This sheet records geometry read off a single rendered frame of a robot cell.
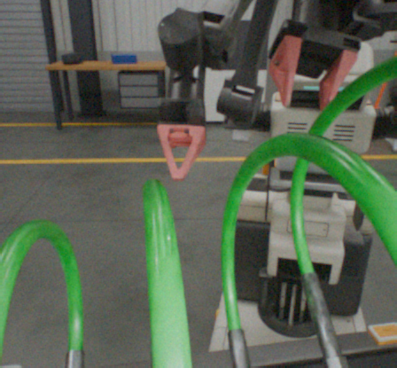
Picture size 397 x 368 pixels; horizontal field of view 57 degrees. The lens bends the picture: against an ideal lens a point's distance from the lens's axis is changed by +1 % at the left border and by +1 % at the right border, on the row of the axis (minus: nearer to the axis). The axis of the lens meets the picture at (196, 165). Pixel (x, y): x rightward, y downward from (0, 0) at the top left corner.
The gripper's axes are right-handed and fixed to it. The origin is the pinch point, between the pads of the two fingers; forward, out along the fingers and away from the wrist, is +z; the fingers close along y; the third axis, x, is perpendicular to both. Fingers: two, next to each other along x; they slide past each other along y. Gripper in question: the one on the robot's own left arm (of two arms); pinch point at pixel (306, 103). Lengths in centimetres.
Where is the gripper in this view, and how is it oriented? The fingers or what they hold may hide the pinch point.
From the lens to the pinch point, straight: 48.1
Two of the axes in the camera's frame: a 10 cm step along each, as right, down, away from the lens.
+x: -1.4, 3.5, 9.3
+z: -2.1, 9.0, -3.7
